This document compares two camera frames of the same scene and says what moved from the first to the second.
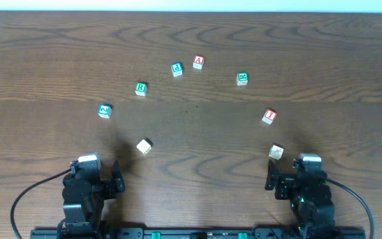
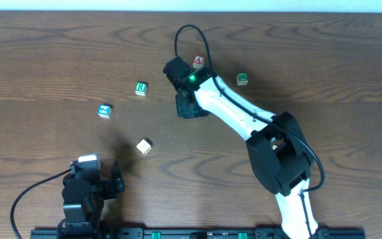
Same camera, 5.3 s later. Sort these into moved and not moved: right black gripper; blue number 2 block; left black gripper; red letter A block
Moved: right black gripper
Not moved: left black gripper; red letter A block; blue number 2 block
